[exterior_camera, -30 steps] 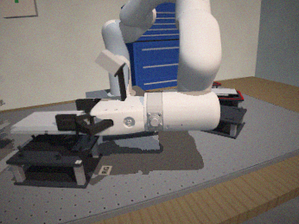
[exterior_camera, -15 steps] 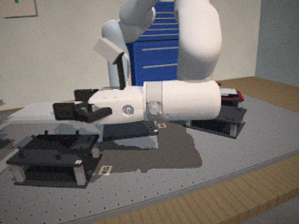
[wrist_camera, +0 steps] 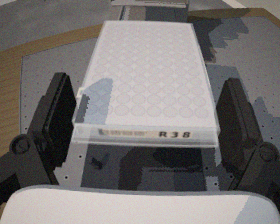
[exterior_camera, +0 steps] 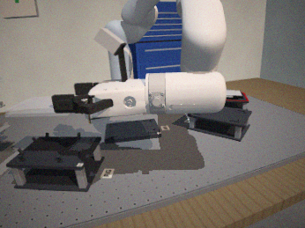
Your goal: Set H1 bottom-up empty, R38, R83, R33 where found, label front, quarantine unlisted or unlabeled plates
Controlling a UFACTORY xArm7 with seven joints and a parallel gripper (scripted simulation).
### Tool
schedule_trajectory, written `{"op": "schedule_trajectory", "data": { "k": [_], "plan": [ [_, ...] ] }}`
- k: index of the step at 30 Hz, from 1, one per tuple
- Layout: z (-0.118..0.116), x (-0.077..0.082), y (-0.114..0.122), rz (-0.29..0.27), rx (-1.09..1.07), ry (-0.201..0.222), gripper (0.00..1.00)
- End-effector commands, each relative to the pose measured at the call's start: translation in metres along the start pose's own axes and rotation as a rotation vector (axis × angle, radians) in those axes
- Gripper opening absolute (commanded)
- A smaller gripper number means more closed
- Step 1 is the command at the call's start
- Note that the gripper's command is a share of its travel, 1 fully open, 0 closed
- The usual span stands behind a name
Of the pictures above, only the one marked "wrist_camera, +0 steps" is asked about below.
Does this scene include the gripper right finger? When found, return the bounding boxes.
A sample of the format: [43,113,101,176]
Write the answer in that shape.
[216,78,280,212]

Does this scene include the grey perforated base plate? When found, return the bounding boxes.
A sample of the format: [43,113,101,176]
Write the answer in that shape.
[19,16,280,191]

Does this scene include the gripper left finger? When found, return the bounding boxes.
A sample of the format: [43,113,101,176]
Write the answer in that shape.
[0,73,77,206]

